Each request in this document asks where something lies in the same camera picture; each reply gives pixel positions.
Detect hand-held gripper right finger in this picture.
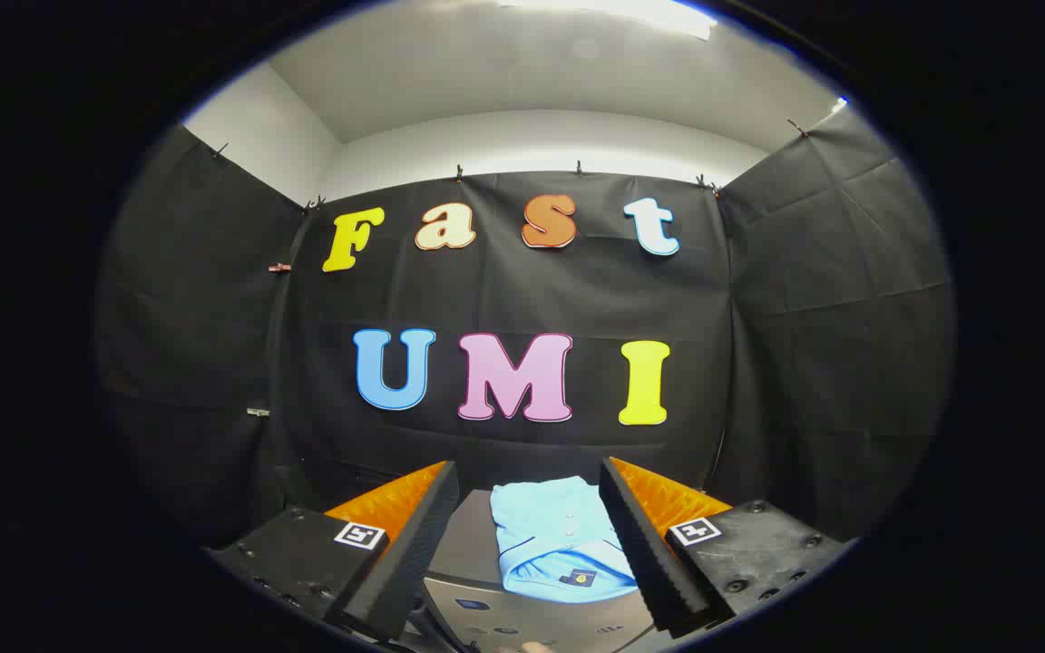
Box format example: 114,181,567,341
599,456,852,634

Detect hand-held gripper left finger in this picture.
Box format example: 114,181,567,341
212,461,460,641

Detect light blue polo shirt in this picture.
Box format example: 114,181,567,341
490,476,641,604

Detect grey appliance cabinet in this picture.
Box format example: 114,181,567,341
421,490,669,653

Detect black backdrop cloth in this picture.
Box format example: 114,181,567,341
96,107,954,554

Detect row of black cloth clips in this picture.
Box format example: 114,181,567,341
211,118,811,211

